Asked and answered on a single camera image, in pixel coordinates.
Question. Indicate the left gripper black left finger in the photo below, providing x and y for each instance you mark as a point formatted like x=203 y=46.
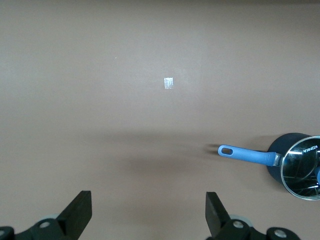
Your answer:
x=75 y=215

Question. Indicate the brown table cover mat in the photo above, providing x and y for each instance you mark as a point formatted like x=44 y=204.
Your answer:
x=100 y=100

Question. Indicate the glass lid with blue knob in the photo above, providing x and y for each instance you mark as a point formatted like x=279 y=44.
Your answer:
x=300 y=170

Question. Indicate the clear tape piece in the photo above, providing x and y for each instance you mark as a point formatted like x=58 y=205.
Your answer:
x=168 y=83

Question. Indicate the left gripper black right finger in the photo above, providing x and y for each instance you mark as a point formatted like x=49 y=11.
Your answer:
x=217 y=217

